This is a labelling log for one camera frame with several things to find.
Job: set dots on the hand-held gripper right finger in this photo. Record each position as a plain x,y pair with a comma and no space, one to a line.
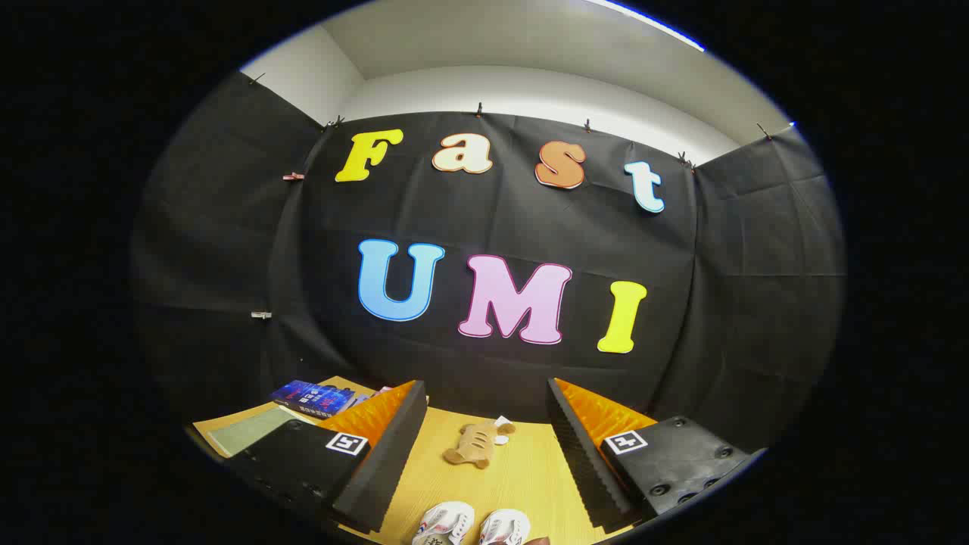
583,454

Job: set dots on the pink cover book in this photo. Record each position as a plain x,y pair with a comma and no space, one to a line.
382,390

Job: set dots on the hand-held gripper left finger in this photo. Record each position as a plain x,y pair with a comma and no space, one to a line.
390,454

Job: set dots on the cream fabric storage box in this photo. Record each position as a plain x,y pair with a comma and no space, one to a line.
253,431

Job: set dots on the row of dark cloth clips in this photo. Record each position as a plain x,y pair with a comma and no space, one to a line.
479,111

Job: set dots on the black backdrop cloth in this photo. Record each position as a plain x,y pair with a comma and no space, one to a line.
530,219

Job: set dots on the dark blue cover book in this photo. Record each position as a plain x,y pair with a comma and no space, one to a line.
312,399

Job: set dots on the white canvas shoe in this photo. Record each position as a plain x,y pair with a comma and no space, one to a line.
506,526
447,522

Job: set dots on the lavender cover book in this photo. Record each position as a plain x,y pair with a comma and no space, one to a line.
360,399

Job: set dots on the brown bread plush toy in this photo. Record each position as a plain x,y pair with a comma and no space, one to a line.
473,445

